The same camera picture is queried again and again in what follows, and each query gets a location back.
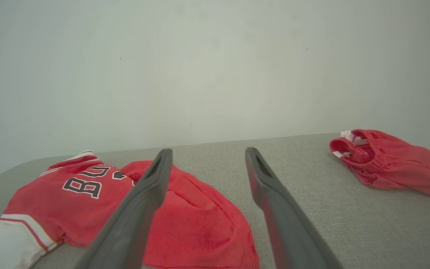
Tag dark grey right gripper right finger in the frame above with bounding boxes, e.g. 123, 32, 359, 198
245, 147, 344, 269

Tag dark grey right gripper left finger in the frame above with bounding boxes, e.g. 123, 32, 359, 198
72, 148, 173, 269

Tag red basketball jersey white sleeves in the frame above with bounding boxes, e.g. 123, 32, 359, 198
0, 151, 260, 269

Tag red shorts with white stripes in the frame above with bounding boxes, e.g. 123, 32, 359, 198
329, 129, 430, 200

